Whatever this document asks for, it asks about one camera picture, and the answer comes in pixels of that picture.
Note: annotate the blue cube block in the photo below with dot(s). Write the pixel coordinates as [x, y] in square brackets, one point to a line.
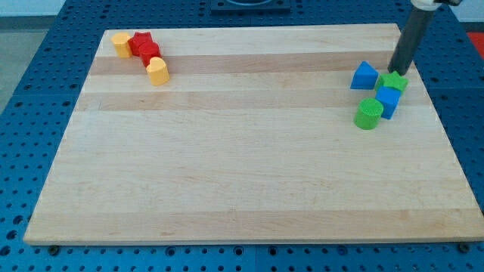
[389, 97]

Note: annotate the blue triangle block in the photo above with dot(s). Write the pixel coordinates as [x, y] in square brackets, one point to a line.
[365, 77]

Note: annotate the yellow hexagon block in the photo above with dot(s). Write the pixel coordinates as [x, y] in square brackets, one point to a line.
[121, 45]

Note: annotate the green cylinder block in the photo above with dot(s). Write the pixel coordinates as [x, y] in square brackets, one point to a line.
[368, 114]

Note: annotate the green star block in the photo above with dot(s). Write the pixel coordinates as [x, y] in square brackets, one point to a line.
[391, 80]

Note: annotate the red cylinder block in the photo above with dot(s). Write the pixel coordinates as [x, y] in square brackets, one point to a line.
[147, 51]

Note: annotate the yellow heart block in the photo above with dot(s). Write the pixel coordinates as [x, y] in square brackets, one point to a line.
[157, 71]

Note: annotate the red star block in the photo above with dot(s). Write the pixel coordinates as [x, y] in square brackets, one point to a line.
[138, 39]

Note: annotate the light wooden board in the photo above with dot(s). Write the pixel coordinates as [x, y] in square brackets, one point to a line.
[252, 140]

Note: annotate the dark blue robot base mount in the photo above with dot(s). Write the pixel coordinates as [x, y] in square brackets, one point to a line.
[226, 6]

